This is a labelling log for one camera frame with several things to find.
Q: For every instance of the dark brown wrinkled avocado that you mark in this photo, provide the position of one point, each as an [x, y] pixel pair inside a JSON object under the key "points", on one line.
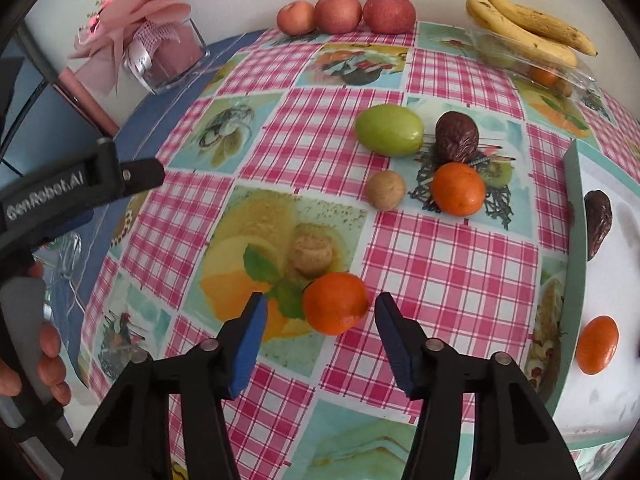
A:
{"points": [[597, 222]]}

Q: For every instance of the small pale red apple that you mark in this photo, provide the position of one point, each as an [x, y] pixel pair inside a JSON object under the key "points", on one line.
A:
{"points": [[296, 17]]}

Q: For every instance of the pink bow gift vase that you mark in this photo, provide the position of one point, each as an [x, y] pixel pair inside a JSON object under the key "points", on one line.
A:
{"points": [[130, 20]]}

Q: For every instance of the pink board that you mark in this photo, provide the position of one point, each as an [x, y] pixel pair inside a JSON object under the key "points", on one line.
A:
{"points": [[85, 100]]}

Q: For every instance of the blue tablecloth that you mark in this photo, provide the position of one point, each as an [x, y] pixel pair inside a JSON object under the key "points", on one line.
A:
{"points": [[145, 115]]}

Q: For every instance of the brown kiwi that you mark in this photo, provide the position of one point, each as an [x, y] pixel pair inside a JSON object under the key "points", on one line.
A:
{"points": [[385, 190]]}

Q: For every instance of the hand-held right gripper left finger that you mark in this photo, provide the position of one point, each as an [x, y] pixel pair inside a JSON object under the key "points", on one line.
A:
{"points": [[250, 340]]}

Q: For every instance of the orange mandarin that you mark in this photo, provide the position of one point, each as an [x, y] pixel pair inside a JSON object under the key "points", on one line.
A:
{"points": [[597, 345], [543, 75], [457, 189], [336, 303]]}

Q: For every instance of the teal rimmed white tray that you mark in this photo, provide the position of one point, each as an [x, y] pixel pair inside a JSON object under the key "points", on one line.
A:
{"points": [[615, 285]]}

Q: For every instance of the green oval fruit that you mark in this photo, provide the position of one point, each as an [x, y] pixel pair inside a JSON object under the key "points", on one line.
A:
{"points": [[390, 130]]}

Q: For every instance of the dark wrinkled passion fruit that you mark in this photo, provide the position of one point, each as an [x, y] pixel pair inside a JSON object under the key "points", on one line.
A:
{"points": [[456, 137]]}

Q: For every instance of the bunch of yellow bananas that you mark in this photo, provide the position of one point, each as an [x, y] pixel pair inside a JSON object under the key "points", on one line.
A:
{"points": [[540, 22]]}

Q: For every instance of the clear plastic fruit container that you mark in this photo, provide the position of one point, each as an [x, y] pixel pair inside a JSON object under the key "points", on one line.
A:
{"points": [[575, 75]]}

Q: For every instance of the person's left hand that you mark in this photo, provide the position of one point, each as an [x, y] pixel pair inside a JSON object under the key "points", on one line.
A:
{"points": [[50, 347]]}

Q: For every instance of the spotted yellow banana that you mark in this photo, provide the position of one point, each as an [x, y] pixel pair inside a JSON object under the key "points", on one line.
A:
{"points": [[520, 40]]}

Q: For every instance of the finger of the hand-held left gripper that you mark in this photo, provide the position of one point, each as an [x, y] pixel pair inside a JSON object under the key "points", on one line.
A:
{"points": [[145, 175]]}

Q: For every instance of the clear square glass vase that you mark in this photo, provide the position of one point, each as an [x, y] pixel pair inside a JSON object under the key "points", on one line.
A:
{"points": [[170, 60]]}

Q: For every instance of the dark blue panel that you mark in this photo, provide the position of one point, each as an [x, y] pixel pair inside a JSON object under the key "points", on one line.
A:
{"points": [[45, 125]]}

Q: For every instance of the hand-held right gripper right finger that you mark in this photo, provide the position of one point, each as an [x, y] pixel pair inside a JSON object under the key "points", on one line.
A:
{"points": [[395, 345]]}

